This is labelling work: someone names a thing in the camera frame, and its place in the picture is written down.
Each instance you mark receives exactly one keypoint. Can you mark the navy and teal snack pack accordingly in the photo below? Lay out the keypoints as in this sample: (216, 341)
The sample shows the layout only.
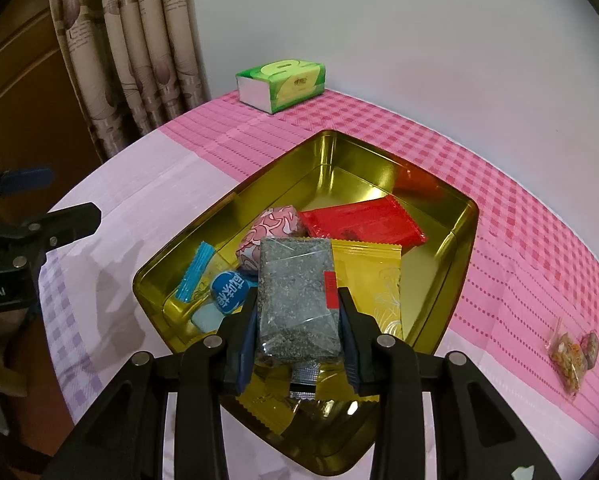
(207, 318)

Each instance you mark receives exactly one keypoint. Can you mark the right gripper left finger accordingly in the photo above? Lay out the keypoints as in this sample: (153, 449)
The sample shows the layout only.
(122, 434)

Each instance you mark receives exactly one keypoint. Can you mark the red snack packet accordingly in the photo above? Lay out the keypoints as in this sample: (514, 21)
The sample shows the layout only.
(381, 221)

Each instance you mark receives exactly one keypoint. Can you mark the green tissue box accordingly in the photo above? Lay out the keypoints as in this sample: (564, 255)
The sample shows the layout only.
(282, 84)

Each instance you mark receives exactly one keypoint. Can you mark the pink checkered tablecloth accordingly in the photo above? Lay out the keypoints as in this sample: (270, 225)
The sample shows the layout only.
(526, 268)

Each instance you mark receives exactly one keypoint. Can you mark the small blue candy packet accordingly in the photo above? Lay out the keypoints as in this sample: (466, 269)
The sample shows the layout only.
(211, 276)

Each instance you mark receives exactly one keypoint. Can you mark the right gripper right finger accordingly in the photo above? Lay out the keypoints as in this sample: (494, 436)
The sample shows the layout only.
(477, 434)

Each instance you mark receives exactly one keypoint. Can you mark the grey sesame snack packet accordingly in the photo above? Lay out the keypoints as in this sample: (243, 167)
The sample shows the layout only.
(298, 309)

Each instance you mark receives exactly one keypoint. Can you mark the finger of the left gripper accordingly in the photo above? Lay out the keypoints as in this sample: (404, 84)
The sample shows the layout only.
(62, 227)
(17, 181)

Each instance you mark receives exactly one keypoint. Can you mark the beige patterned curtain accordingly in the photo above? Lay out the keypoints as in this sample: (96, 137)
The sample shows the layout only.
(132, 64)

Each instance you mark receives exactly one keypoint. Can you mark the clear bag fried snacks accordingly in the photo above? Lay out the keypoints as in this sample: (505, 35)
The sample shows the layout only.
(567, 359)

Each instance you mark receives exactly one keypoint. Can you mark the pink patterned snack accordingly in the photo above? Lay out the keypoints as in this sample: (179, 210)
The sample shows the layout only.
(278, 222)

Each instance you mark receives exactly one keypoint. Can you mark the small brown candy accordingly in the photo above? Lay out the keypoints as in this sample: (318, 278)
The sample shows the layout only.
(589, 345)

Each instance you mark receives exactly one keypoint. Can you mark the yellow snack packet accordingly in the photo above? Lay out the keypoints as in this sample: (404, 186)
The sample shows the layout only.
(371, 272)

